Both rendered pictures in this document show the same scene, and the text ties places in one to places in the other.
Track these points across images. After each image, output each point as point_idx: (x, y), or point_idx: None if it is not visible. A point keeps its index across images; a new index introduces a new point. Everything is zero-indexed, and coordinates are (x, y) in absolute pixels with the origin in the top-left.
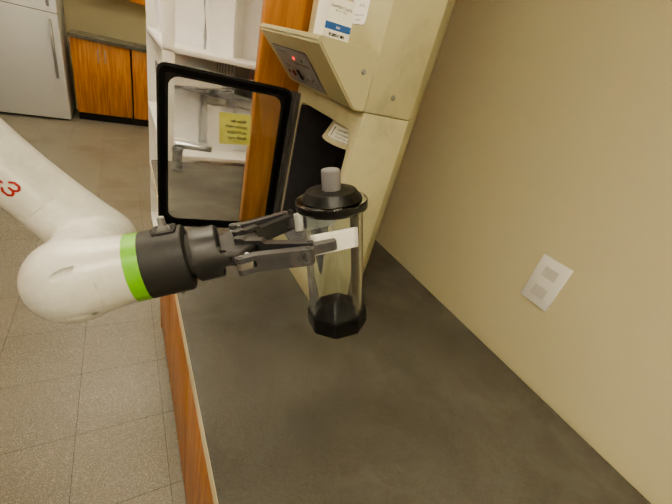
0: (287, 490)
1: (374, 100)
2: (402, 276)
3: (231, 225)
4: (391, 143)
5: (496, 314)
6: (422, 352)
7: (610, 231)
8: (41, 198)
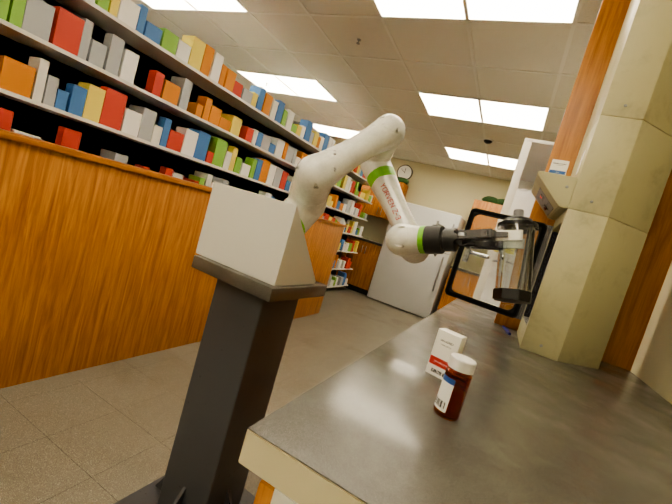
0: None
1: (576, 202)
2: (642, 388)
3: None
4: (593, 230)
5: None
6: (606, 394)
7: None
8: (404, 222)
